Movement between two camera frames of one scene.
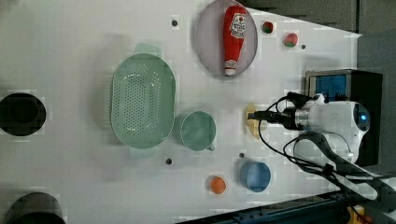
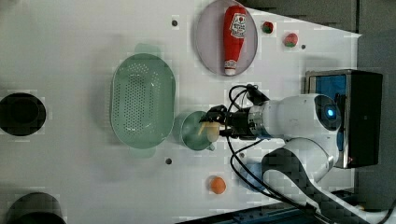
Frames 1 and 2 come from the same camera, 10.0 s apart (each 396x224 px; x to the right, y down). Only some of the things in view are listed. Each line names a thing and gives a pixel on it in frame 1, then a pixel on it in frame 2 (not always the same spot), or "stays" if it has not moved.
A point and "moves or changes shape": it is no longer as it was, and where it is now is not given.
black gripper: x=287 y=117 -> x=237 y=121
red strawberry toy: x=290 y=40 stays
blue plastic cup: x=255 y=175 stays
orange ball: x=218 y=185 stays
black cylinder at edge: x=35 y=208 stays
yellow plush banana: x=253 y=124 moves or changes shape
